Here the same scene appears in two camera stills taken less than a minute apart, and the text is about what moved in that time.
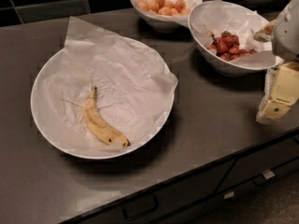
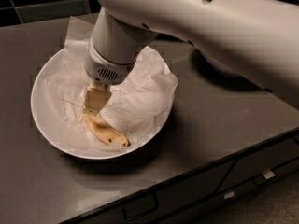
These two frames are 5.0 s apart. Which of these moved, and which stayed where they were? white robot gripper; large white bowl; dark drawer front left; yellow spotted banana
Moved: white robot gripper
Stayed: large white bowl; yellow spotted banana; dark drawer front left
